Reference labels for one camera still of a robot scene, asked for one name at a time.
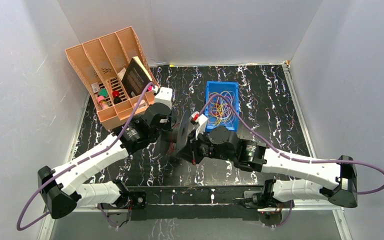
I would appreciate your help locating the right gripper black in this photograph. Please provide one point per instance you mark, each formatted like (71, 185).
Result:
(190, 152)

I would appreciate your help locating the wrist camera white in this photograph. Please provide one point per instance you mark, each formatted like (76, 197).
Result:
(163, 95)
(199, 122)

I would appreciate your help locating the orange desk organizer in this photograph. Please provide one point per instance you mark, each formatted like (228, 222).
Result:
(101, 63)

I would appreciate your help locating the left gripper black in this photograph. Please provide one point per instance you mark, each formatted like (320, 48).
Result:
(167, 135)

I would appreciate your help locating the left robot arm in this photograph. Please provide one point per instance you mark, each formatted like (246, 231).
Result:
(66, 186)

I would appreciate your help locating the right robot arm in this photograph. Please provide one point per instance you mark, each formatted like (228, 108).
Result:
(331, 180)

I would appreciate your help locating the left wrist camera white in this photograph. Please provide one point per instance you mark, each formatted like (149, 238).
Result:
(163, 95)

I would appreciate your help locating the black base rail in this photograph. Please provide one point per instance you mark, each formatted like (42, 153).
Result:
(194, 202)

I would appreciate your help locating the black book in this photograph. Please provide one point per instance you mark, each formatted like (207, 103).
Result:
(136, 78)

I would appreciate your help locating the blue plastic bin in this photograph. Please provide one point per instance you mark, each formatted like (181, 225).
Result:
(221, 111)

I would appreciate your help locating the grey cable spool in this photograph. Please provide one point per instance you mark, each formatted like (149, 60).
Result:
(182, 141)

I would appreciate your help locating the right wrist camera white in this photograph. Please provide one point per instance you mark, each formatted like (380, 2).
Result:
(199, 122)

